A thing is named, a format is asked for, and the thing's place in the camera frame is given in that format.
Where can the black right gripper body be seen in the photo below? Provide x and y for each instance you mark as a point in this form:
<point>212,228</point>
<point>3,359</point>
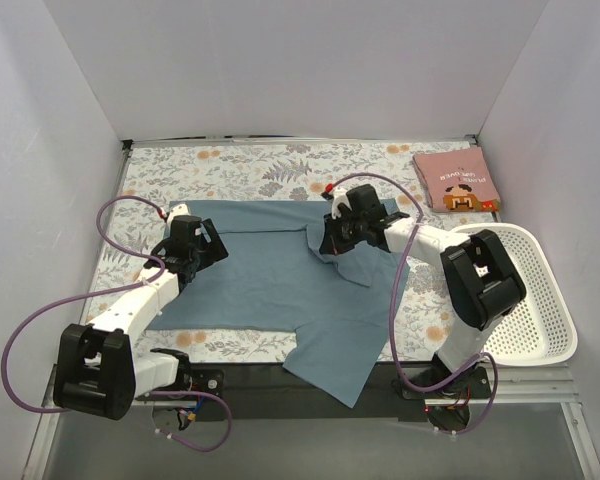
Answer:
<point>331,236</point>

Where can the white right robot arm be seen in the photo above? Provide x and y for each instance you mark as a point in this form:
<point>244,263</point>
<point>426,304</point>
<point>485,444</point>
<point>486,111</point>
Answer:
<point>483,283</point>

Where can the white perforated plastic basket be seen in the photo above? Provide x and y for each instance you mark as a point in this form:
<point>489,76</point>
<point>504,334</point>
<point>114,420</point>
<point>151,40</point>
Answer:
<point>540,331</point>

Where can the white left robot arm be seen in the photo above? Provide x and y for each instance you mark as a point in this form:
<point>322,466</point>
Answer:
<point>98,371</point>

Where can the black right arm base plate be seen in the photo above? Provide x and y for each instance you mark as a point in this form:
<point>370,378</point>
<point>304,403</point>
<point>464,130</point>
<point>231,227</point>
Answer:
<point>448,410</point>

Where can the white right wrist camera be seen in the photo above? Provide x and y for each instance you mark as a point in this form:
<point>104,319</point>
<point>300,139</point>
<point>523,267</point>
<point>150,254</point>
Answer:
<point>337,197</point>

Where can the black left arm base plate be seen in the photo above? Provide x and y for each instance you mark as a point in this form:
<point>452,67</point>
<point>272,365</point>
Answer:
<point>210,381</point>

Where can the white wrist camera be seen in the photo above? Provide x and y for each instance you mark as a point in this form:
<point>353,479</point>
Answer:
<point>337,197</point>
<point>169,215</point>

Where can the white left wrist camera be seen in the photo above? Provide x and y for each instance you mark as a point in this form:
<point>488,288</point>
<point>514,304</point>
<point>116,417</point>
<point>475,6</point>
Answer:
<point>169,215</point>

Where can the folded pink t shirt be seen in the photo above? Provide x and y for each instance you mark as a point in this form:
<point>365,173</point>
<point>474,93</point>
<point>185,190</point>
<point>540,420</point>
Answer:
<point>457,181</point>

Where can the floral table mat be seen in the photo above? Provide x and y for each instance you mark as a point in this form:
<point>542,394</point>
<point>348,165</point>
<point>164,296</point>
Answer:
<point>298,172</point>

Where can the blue t shirt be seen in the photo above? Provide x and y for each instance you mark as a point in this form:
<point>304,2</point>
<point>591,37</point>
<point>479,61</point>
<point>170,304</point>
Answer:
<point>275,279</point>

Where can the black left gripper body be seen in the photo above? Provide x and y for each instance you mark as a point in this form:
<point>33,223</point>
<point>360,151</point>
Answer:
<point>208,242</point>

